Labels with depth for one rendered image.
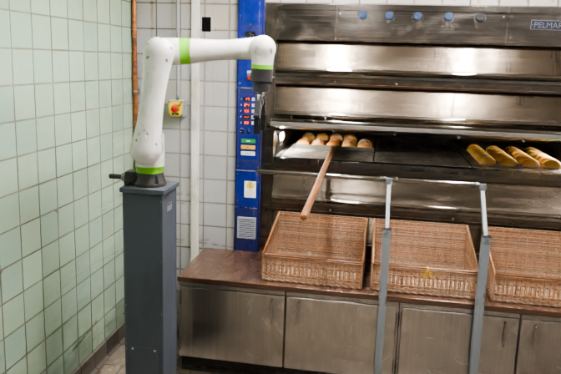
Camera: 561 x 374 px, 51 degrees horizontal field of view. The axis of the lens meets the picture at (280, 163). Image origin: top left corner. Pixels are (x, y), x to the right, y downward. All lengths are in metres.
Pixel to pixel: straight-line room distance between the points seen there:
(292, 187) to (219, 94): 0.72
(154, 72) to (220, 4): 1.29
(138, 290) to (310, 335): 1.02
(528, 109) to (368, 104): 0.89
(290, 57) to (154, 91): 1.29
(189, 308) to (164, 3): 1.81
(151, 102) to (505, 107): 2.03
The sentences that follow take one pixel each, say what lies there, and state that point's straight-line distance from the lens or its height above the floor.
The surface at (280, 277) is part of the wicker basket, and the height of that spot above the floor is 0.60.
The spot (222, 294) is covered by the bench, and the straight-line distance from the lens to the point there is 3.30.
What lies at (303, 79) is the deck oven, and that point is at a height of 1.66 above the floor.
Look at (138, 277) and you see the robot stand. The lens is 2.76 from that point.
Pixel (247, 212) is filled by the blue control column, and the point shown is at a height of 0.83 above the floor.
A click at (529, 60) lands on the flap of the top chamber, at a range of 3.59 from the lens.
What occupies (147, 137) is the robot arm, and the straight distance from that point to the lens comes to 2.45.
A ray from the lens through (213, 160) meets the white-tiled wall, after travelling 3.68.
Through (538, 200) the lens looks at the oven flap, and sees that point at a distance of 3.69.
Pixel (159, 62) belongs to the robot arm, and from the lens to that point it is 2.43.
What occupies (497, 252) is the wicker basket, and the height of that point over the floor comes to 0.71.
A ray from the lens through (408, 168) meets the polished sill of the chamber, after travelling 3.54.
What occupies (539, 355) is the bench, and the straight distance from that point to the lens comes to 3.39.
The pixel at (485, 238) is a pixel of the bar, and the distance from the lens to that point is 3.05.
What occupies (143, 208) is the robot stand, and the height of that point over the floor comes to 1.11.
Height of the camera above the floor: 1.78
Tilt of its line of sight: 10 degrees down
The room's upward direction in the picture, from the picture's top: 2 degrees clockwise
